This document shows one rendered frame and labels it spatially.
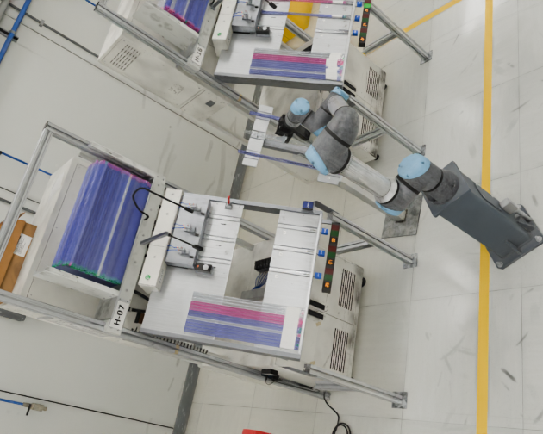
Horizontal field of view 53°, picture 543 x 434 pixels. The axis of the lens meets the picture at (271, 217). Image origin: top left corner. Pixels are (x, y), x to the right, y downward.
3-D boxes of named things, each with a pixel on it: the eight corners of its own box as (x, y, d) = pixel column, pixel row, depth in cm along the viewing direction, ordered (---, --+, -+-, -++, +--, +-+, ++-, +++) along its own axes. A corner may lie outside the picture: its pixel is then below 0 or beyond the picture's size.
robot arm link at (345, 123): (348, 104, 186) (331, 81, 231) (328, 129, 189) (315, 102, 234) (373, 124, 188) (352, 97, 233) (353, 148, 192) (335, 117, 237)
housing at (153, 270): (188, 202, 270) (182, 189, 257) (163, 296, 250) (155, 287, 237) (173, 201, 271) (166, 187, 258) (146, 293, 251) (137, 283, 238)
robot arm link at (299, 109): (305, 117, 227) (289, 104, 227) (297, 128, 238) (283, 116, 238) (315, 105, 230) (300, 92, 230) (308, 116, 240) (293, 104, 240)
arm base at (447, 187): (451, 165, 228) (437, 154, 223) (464, 189, 217) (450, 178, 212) (422, 187, 235) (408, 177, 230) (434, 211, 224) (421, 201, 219)
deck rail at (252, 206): (322, 216, 261) (322, 210, 255) (321, 220, 260) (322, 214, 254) (181, 197, 270) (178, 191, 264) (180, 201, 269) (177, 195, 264)
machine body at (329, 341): (371, 271, 317) (294, 232, 284) (358, 393, 288) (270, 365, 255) (296, 285, 365) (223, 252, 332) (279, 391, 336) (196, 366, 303)
